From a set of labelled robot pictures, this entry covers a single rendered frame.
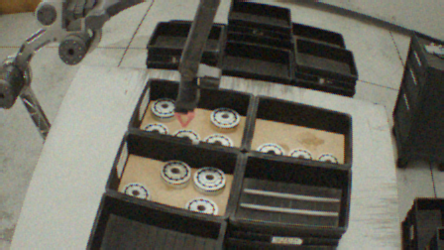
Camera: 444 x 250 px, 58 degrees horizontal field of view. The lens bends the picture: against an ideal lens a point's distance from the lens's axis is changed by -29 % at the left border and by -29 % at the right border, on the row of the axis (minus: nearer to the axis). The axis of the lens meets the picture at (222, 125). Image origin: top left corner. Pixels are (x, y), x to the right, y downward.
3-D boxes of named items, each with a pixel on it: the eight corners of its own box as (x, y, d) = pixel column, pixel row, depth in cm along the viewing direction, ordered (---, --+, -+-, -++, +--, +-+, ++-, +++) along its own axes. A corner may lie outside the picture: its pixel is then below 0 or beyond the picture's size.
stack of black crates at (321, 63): (284, 128, 305) (295, 63, 275) (285, 94, 327) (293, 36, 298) (345, 136, 304) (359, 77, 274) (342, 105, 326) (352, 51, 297)
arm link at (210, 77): (186, 48, 165) (180, 68, 160) (223, 52, 165) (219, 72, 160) (185, 69, 175) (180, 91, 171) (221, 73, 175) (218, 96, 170)
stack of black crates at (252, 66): (213, 118, 306) (217, 67, 284) (219, 84, 329) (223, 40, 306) (284, 127, 305) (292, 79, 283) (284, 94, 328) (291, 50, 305)
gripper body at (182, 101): (199, 93, 181) (201, 75, 176) (193, 113, 173) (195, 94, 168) (180, 90, 181) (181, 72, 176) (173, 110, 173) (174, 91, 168)
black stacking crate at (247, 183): (225, 240, 161) (228, 220, 153) (240, 177, 183) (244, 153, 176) (337, 249, 158) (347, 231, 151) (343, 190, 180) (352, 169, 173)
